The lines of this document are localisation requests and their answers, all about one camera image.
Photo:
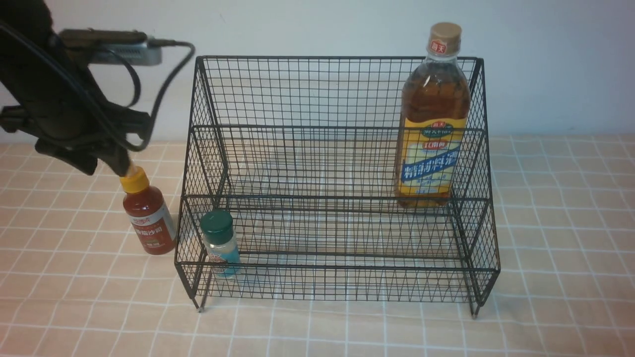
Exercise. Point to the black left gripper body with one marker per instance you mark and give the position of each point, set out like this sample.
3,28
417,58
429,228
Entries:
58,99

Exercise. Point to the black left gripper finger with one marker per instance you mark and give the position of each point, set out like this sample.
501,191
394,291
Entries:
79,160
114,156

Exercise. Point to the red ketchup bottle yellow cap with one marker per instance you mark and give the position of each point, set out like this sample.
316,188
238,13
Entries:
148,212

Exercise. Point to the pepper shaker green cap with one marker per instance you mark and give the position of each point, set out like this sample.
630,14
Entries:
220,243

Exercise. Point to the cooking wine bottle yellow label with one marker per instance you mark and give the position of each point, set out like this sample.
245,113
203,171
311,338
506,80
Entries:
435,103

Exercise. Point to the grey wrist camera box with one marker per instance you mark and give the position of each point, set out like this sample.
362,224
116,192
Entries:
124,47

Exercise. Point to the black wire mesh shelf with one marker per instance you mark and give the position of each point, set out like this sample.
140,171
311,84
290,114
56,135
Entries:
301,151

